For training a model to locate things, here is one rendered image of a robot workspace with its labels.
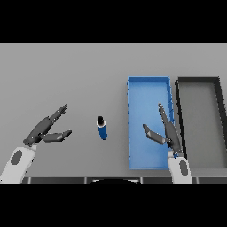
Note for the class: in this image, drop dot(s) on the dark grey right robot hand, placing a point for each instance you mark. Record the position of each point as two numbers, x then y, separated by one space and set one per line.
170 133

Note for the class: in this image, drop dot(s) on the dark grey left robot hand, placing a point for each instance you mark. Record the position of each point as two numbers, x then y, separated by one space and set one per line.
41 129

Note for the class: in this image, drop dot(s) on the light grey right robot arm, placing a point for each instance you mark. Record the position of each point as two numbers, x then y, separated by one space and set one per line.
180 170

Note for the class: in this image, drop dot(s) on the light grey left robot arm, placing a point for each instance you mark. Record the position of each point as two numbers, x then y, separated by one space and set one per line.
17 164

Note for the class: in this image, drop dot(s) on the blue bin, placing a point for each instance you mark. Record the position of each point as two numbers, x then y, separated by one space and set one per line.
149 124

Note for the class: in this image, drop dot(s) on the dark grey bin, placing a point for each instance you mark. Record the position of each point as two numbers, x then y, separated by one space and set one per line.
202 121

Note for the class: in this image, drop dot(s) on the blue pipe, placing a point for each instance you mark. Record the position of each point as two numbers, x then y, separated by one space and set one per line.
102 129

